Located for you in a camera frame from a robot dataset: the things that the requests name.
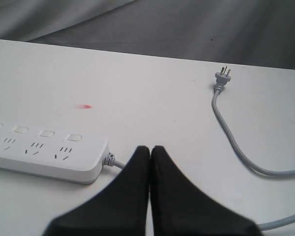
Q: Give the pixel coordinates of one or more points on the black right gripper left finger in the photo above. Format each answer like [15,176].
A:
[120,209]

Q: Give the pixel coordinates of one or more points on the white five-outlet power strip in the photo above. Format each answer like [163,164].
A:
[65,155]

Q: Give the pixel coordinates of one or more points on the grey backdrop cloth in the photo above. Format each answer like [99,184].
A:
[251,32]

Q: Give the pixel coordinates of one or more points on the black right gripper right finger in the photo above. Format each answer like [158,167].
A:
[179,208]

